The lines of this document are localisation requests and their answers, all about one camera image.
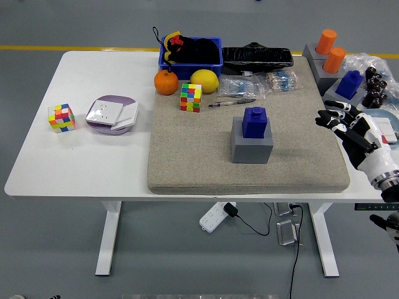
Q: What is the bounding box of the black table control panel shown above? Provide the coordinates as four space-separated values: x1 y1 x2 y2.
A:
354 202 399 211

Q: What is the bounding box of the black adapter cable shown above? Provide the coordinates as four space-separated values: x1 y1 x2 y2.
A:
235 202 274 237

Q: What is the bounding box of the black floor cable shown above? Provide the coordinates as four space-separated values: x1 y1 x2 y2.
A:
288 204 305 299

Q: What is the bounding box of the clear bag of brown resistors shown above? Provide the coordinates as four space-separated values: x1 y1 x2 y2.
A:
264 70 302 93

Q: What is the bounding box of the white table leg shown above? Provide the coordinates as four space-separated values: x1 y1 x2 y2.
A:
308 202 340 278
95 201 122 277

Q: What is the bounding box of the white power strip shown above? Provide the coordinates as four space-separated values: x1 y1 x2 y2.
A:
199 201 237 233

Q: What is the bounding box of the black plastic-wrapped long object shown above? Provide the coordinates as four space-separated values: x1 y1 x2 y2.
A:
221 41 294 75

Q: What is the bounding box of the grey cube seal holder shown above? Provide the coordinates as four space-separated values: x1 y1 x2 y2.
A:
311 57 347 96
302 42 327 63
322 76 365 118
230 116 274 164

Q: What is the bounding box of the blue square seal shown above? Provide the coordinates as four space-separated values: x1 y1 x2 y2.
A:
241 107 270 139
335 70 365 100

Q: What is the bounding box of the grey ballpoint pen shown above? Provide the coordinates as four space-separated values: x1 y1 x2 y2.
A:
208 98 257 108

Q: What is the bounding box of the white-edged puzzle cube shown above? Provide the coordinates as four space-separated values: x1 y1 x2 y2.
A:
47 103 77 134
180 82 203 113

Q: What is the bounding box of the black strap cord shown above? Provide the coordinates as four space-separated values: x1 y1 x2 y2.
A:
151 26 174 74

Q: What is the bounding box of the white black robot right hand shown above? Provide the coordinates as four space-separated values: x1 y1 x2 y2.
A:
314 99 399 181

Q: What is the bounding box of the white wall socket panel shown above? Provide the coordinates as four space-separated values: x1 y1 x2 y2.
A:
85 99 124 126

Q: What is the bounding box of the grey-brown mat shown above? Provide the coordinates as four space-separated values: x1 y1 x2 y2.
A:
146 55 350 196

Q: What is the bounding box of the crumpled clear plastic bag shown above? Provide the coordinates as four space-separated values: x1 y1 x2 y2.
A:
341 52 399 112

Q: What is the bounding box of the orange fruit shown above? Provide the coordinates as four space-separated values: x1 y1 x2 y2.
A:
153 69 180 96

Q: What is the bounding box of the orange cylinder seal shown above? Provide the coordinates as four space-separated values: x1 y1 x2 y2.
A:
322 47 346 74
315 29 338 55

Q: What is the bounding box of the yellow lemon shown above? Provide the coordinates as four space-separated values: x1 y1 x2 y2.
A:
190 69 220 93

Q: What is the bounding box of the black power adapter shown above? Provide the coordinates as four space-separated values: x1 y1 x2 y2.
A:
223 202 239 217

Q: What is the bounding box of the clear bag of blue resistors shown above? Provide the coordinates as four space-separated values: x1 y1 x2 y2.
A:
217 74 266 100

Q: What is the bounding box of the metal bracket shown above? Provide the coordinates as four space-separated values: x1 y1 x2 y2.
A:
273 202 296 217
276 219 302 247

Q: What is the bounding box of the blue plastic bin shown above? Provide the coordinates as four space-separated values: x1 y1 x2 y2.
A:
158 36 224 81

